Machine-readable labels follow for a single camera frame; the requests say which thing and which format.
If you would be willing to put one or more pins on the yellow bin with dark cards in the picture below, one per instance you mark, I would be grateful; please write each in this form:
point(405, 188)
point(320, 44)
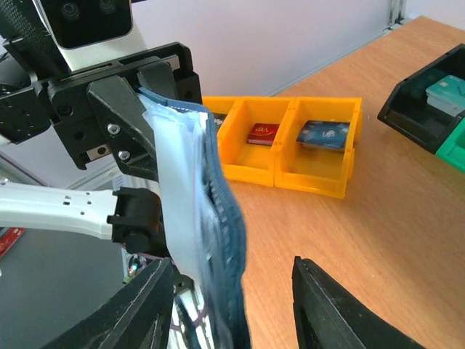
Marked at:
point(221, 107)

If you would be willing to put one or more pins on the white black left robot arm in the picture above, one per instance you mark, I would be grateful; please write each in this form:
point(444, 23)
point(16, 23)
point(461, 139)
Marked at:
point(29, 58)

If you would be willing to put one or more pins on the red card stack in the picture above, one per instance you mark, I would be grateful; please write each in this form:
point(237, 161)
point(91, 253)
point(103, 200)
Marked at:
point(262, 134)

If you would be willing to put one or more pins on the teal card stack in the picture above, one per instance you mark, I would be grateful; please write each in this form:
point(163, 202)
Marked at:
point(447, 95)

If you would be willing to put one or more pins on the black bin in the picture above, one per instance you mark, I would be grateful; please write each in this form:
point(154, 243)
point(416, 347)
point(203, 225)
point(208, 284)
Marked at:
point(407, 111)

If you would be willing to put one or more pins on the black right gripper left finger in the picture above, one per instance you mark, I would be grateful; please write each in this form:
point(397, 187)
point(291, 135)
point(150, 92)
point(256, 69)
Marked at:
point(138, 316)

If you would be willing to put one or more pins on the yellow bin with red cards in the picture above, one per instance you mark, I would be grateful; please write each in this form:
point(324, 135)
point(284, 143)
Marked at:
point(241, 160)

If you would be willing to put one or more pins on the green bin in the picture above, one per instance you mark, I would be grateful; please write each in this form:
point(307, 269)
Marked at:
point(452, 150)

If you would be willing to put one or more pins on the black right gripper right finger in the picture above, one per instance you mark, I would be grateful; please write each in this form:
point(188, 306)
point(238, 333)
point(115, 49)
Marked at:
point(328, 316)

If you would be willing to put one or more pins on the left small circuit board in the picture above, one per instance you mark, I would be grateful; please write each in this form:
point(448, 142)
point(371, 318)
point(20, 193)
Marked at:
point(134, 265)

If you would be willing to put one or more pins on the dark card stack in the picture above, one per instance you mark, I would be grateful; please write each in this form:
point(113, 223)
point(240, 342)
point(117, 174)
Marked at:
point(219, 119)

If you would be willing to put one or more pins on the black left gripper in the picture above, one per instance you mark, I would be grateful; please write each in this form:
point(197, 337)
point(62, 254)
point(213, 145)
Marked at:
point(99, 106)

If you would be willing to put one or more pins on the blue zip card holder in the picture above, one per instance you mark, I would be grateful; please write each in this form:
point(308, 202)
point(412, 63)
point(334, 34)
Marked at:
point(204, 226)

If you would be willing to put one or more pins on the blue card stack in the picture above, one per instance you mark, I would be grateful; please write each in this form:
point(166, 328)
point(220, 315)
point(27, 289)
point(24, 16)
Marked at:
point(330, 135)

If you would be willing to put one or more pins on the yellow bin with blue cards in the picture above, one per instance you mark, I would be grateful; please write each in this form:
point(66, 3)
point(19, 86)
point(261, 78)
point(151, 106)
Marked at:
point(308, 168)

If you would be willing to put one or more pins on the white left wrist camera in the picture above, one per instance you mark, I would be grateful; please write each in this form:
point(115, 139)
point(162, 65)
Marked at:
point(91, 32)

